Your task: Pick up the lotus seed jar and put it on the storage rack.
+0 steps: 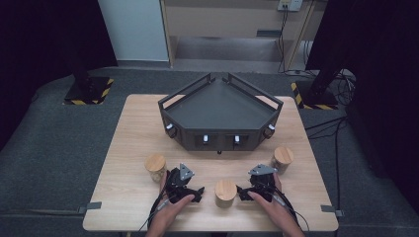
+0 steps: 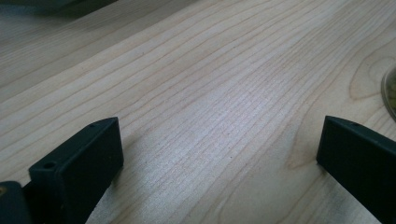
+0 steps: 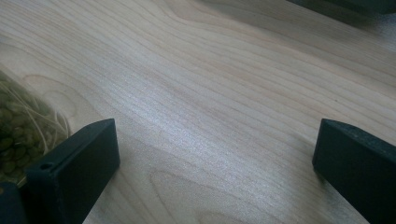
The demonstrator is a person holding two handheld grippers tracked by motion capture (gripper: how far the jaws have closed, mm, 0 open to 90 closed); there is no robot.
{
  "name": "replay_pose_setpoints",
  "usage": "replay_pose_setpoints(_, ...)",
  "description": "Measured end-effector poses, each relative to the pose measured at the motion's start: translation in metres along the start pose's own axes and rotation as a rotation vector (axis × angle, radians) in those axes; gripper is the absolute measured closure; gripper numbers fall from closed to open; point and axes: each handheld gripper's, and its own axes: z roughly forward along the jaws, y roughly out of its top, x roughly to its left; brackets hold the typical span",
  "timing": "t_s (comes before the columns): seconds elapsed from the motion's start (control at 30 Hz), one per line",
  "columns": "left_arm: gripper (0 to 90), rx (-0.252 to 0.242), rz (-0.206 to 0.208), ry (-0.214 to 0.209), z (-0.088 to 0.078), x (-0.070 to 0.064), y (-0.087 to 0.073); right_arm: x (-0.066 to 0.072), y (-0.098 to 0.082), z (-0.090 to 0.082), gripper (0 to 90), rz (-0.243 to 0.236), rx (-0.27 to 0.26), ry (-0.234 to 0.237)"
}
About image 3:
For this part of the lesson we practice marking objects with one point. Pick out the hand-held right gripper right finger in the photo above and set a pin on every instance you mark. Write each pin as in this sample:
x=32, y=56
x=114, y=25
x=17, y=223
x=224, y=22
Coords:
x=361, y=168

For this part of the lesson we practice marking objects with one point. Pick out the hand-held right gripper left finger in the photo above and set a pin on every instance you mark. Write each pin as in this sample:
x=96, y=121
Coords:
x=74, y=174

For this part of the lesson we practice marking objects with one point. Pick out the glass jar with green beans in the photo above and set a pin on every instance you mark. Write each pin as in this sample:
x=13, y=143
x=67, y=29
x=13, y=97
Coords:
x=15, y=140

